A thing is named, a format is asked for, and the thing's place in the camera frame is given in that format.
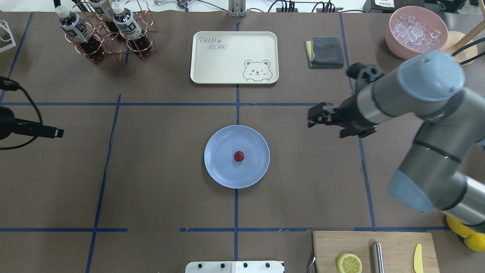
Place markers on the lemon half slice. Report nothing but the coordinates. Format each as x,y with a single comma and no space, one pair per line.
349,263

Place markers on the tea bottle right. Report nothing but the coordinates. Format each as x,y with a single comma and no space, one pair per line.
104,11

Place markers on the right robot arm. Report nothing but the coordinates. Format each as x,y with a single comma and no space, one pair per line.
431,86

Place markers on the tea bottle left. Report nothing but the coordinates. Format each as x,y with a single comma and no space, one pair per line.
79,33

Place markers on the tea bottle middle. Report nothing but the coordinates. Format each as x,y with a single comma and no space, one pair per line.
131,30

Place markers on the copper wire bottle rack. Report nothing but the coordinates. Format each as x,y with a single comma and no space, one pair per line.
115,44

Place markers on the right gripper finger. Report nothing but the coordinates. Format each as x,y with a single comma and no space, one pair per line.
312,123
321,111

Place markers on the yellow plastic knife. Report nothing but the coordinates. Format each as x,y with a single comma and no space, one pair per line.
417,259

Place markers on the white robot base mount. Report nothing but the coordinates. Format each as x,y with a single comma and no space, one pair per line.
251,266

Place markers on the yellow lemon small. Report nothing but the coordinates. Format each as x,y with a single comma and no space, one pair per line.
475,242

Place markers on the yellow lemon large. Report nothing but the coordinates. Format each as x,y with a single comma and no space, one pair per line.
458,228

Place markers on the wooden cutting board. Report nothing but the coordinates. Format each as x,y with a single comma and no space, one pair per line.
398,250

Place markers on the silver metal rod tool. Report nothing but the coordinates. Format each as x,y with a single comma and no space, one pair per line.
377,255

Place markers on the wooden stand with round base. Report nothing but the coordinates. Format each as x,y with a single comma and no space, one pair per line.
462,47

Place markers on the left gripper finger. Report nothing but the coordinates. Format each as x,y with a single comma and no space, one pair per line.
36,129

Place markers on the blue plate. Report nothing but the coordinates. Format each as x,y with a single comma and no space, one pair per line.
219,161

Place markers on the grey folded cloth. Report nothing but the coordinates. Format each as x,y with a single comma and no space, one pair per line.
324,53

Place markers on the tea bottle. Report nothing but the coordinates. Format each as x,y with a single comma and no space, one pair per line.
79,33
104,11
131,30

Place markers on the red strawberry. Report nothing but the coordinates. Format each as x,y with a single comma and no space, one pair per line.
239,156

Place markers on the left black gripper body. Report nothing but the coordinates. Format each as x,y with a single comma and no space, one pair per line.
26,127

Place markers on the pink bowl with ice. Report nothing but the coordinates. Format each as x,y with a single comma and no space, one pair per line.
413,30

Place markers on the cream bear tray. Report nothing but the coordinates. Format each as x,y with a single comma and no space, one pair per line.
234,57

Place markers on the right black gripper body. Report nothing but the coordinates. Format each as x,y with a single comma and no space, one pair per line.
349,112

